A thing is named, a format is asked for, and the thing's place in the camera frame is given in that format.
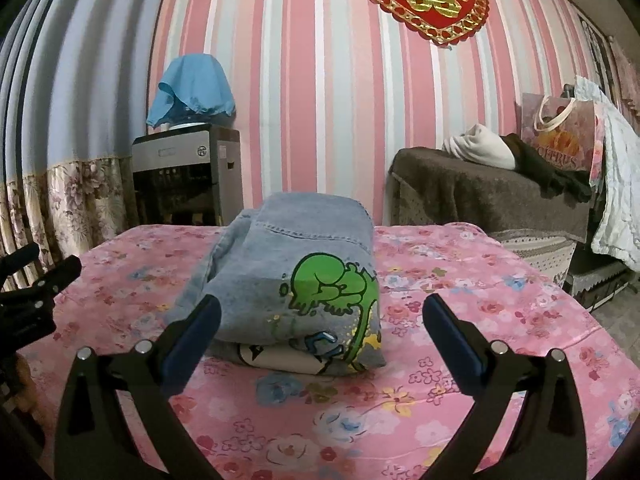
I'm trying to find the pink floral bedsheet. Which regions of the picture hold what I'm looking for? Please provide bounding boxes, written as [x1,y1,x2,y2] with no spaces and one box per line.
[15,222,640,480]

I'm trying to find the white folded cloth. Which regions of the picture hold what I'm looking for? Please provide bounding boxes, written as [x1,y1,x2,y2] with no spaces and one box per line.
[441,124,518,170]

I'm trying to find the grey water dispenser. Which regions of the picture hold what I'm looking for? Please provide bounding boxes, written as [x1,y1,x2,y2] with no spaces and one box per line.
[131,124,244,228]

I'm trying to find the blue denim jacket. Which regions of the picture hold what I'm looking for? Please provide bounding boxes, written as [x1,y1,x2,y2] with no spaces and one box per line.
[165,192,388,376]

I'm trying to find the black garment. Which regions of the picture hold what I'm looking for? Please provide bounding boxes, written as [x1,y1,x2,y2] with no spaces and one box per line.
[502,132,593,203]

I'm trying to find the blue cloth cover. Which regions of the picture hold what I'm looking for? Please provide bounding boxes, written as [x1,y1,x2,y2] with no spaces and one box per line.
[146,53,237,128]

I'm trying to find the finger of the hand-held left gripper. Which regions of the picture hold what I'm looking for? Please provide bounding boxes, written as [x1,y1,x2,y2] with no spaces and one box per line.
[0,242,41,286]
[27,255,82,307]

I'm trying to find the brown covered sofa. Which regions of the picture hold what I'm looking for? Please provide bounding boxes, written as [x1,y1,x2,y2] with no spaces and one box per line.
[389,146,593,243]

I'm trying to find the dark stool with lace cover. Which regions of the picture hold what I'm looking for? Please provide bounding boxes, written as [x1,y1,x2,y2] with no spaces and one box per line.
[565,250,631,311]

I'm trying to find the floral paper bag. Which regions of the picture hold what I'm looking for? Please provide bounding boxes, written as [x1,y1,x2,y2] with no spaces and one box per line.
[520,92,608,186]

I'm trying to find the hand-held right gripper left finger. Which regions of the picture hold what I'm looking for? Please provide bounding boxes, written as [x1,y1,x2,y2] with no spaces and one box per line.
[54,294,223,480]

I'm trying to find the striped floral curtain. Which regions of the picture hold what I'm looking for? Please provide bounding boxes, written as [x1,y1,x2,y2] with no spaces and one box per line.
[0,0,176,291]

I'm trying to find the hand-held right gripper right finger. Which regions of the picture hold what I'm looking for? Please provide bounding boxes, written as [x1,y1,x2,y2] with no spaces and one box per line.
[422,294,587,480]

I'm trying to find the white quilt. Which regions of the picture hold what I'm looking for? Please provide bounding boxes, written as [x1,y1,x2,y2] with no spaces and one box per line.
[574,75,640,271]

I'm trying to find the beige dotted sofa cover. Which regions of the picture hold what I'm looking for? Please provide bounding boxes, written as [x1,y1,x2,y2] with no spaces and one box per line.
[492,227,576,283]

